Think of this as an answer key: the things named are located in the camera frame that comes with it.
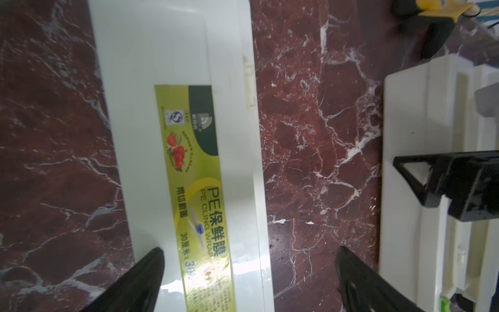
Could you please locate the white wrap dispenser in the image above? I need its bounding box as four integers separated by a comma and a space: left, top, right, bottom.
379, 55, 498, 311
89, 1, 274, 311

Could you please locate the yellow black work glove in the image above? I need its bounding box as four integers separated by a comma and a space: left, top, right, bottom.
391, 0, 482, 59

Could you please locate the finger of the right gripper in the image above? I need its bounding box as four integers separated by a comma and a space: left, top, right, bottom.
392, 150, 498, 222

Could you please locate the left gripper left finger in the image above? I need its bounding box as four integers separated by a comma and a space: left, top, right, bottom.
81, 247, 165, 312

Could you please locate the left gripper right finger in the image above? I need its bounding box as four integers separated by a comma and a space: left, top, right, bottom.
335, 246, 421, 312

